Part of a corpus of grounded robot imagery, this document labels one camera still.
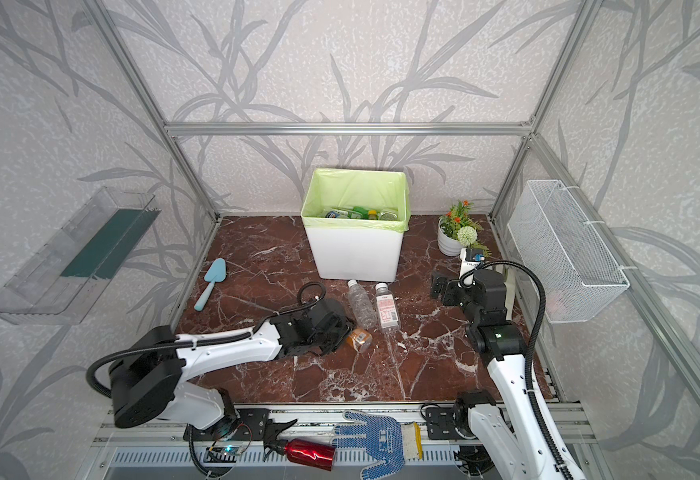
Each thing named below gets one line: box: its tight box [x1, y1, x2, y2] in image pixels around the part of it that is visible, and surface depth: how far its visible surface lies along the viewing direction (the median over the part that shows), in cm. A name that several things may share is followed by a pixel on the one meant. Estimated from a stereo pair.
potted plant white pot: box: [437, 200, 492, 258], surface depth 101 cm
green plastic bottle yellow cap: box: [347, 206, 378, 220], surface depth 98 cm
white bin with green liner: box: [300, 168, 412, 282], surface depth 93 cm
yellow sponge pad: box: [401, 422, 423, 460], surface depth 72 cm
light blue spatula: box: [194, 258, 226, 311], surface depth 104 cm
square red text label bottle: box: [375, 282, 401, 332], surface depth 93 cm
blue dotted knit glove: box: [331, 411, 405, 480], surface depth 72 cm
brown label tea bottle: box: [346, 328, 373, 353], surface depth 80 cm
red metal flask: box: [263, 419, 336, 472], surface depth 69 cm
